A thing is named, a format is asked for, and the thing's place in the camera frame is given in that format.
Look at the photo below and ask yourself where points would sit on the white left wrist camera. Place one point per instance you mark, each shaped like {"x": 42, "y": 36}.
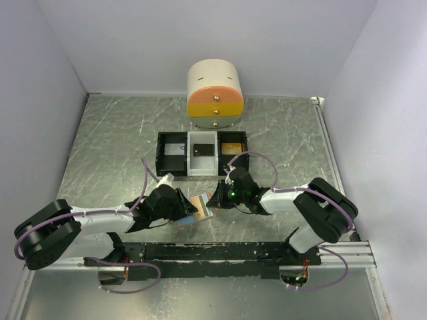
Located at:
{"x": 166, "y": 180}

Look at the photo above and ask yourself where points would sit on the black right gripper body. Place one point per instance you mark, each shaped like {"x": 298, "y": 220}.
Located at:
{"x": 231, "y": 196}

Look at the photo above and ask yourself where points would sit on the round cream drawer cabinet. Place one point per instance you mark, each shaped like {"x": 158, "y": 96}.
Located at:
{"x": 214, "y": 95}

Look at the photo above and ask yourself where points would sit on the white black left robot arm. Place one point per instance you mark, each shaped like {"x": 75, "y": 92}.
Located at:
{"x": 60, "y": 231}

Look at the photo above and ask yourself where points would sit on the white card in tray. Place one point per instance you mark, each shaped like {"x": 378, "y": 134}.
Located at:
{"x": 174, "y": 149}

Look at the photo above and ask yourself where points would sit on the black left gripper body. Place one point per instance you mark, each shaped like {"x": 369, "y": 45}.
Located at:
{"x": 168, "y": 212}

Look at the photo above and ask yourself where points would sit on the gold card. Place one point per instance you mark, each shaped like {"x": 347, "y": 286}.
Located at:
{"x": 204, "y": 212}
{"x": 232, "y": 148}

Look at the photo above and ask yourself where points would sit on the orange leather card holder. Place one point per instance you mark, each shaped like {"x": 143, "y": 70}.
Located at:
{"x": 189, "y": 219}

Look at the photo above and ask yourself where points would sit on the gold card in tray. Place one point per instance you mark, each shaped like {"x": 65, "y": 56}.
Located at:
{"x": 232, "y": 148}

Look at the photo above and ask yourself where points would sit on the aluminium rail front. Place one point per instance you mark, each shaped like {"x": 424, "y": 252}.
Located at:
{"x": 356, "y": 255}

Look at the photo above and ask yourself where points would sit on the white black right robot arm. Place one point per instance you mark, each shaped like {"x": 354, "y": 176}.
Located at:
{"x": 327, "y": 212}

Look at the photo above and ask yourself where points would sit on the three-compartment black white tray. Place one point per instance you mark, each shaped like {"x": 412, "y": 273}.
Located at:
{"x": 189, "y": 166}

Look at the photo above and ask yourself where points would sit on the black card in tray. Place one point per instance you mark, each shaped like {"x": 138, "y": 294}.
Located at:
{"x": 203, "y": 150}

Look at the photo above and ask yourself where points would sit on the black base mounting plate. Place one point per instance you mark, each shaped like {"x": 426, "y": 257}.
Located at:
{"x": 198, "y": 260}

